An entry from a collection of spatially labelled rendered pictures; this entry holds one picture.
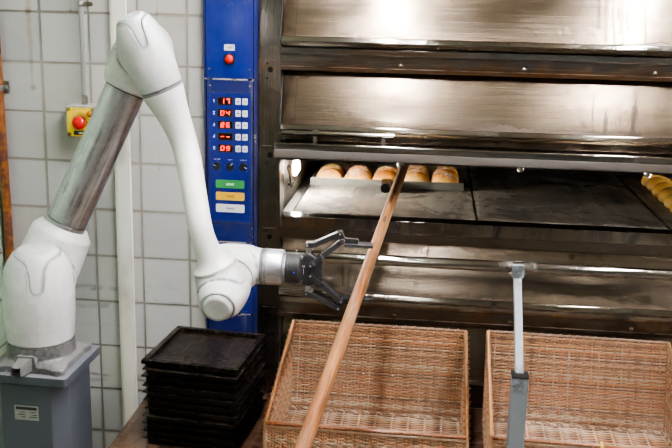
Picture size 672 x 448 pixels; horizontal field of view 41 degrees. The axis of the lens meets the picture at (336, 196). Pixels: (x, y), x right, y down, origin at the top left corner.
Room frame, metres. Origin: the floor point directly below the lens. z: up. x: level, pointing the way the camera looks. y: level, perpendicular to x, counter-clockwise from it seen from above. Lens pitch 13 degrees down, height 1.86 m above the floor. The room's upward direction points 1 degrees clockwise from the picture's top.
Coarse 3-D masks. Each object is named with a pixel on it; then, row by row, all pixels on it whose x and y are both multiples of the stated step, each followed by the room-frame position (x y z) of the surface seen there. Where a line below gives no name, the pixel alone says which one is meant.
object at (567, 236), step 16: (288, 224) 2.74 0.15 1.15; (304, 224) 2.73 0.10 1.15; (320, 224) 2.73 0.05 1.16; (336, 224) 2.72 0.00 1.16; (352, 224) 2.72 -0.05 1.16; (368, 224) 2.71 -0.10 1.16; (400, 224) 2.70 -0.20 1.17; (416, 224) 2.70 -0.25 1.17; (432, 224) 2.69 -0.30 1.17; (448, 224) 2.69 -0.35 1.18; (464, 224) 2.68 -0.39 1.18; (480, 224) 2.68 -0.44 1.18; (496, 224) 2.69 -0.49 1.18; (512, 224) 2.69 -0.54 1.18; (528, 224) 2.70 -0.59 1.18; (544, 224) 2.70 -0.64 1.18; (560, 224) 2.71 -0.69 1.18; (544, 240) 2.66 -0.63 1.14; (560, 240) 2.65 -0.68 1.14; (576, 240) 2.65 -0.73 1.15; (592, 240) 2.64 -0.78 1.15; (608, 240) 2.64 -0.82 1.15; (624, 240) 2.63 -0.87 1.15; (640, 240) 2.63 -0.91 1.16; (656, 240) 2.62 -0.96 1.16
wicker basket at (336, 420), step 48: (288, 336) 2.62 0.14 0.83; (384, 336) 2.67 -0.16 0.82; (432, 336) 2.65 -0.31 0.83; (288, 384) 2.61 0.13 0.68; (336, 384) 2.64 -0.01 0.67; (384, 384) 2.63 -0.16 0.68; (432, 384) 2.61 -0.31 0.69; (288, 432) 2.24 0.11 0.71; (336, 432) 2.22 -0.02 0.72; (384, 432) 2.21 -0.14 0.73; (432, 432) 2.49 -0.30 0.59
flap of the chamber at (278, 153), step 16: (352, 160) 2.57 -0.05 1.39; (368, 160) 2.56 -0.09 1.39; (384, 160) 2.56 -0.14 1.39; (400, 160) 2.56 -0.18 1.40; (416, 160) 2.55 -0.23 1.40; (432, 160) 2.55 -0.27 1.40; (448, 160) 2.54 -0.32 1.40; (464, 160) 2.54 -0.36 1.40; (480, 160) 2.53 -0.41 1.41; (496, 160) 2.53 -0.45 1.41; (512, 160) 2.53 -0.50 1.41; (528, 160) 2.52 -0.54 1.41; (544, 160) 2.52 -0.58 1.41; (560, 160) 2.52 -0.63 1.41
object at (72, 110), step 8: (72, 104) 2.76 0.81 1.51; (80, 104) 2.76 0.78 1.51; (88, 104) 2.76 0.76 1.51; (72, 112) 2.73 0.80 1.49; (80, 112) 2.73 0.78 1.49; (72, 120) 2.73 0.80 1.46; (88, 120) 2.73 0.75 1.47; (72, 128) 2.73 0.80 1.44; (72, 136) 2.74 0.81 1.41; (80, 136) 2.73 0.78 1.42
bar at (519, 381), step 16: (336, 256) 2.35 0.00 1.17; (352, 256) 2.35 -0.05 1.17; (384, 256) 2.34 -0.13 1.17; (400, 256) 2.34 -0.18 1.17; (512, 272) 2.29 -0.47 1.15; (528, 272) 2.30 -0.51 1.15; (544, 272) 2.29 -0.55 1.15; (560, 272) 2.29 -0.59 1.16; (576, 272) 2.28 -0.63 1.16; (592, 272) 2.28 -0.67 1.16; (608, 272) 2.27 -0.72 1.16; (624, 272) 2.27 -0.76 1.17; (640, 272) 2.27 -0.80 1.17; (656, 272) 2.26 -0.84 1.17; (512, 384) 2.08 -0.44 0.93; (512, 400) 2.07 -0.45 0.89; (512, 416) 2.07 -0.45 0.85; (512, 432) 2.07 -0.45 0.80
